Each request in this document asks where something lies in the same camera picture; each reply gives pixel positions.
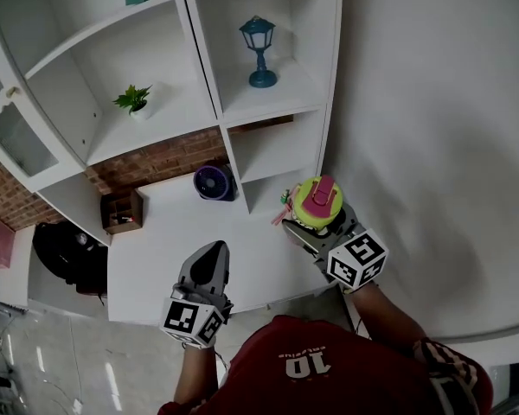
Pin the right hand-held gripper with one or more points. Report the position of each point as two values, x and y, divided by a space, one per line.
359 259

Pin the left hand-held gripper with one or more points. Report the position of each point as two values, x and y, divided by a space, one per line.
181 320

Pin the green can with pink lid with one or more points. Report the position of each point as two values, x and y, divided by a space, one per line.
318 201

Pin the person's right forearm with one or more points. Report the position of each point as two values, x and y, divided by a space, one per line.
380 318

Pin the person's left forearm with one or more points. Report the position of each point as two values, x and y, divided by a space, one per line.
194 374

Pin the purple desk fan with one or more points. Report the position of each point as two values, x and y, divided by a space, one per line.
209 182

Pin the white desk hutch shelf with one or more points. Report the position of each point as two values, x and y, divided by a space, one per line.
155 59

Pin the person's left hand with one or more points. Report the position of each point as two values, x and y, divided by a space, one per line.
226 309

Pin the brown wooden organizer box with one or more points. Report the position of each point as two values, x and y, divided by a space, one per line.
121 227

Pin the red and black pen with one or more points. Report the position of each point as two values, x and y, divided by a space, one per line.
123 219

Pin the wooden chair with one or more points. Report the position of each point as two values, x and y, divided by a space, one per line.
91 291

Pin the black backpack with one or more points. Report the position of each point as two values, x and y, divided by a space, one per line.
60 249

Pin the person's red shirt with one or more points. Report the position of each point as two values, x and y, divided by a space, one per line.
307 387

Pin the small potted green plant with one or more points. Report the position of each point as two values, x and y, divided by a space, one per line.
132 100

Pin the white glass cabinet door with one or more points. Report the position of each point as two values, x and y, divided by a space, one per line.
60 149

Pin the white power adapter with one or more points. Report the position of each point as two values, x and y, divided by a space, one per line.
77 406

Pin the white side cabinet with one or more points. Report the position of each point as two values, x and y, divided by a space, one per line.
8 283

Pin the blue lantern lamp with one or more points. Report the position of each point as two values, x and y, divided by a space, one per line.
257 37

